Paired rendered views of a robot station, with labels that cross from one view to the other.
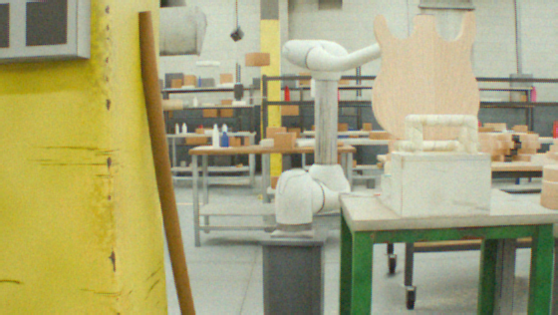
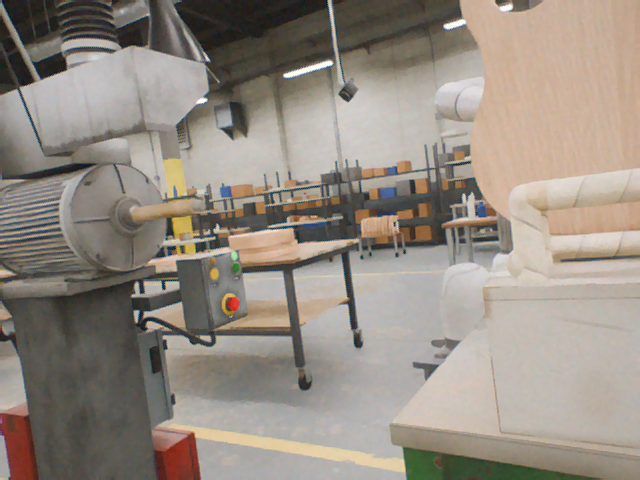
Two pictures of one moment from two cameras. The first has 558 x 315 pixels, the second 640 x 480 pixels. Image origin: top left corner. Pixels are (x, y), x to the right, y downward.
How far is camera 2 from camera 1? 1.13 m
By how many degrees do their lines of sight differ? 28
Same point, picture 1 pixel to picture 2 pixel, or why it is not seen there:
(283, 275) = not seen: hidden behind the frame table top
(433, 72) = (615, 68)
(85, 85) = not seen: outside the picture
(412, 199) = (523, 393)
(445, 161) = (616, 302)
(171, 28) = (110, 92)
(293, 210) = (459, 322)
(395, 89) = (515, 130)
